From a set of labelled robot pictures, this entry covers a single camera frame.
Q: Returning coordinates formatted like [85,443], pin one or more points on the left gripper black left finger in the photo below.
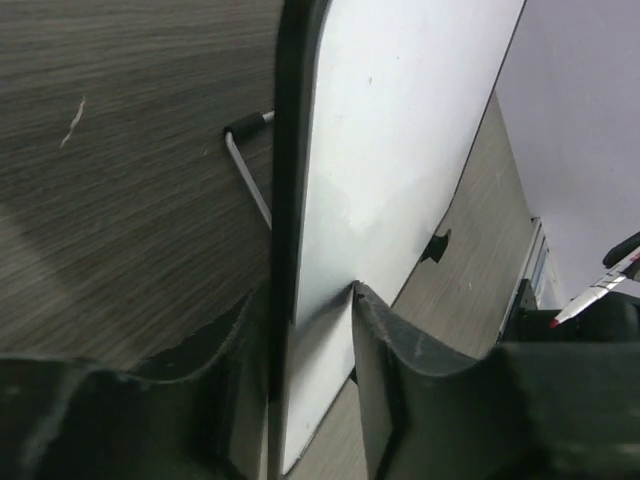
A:
[192,411]

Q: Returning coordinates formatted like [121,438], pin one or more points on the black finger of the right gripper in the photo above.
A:
[621,250]

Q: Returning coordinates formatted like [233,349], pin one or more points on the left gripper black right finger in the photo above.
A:
[526,410]

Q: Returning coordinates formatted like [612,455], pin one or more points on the pink white marker pen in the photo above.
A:
[619,272]

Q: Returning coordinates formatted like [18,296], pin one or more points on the small whiteboard with black frame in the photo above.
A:
[377,105]

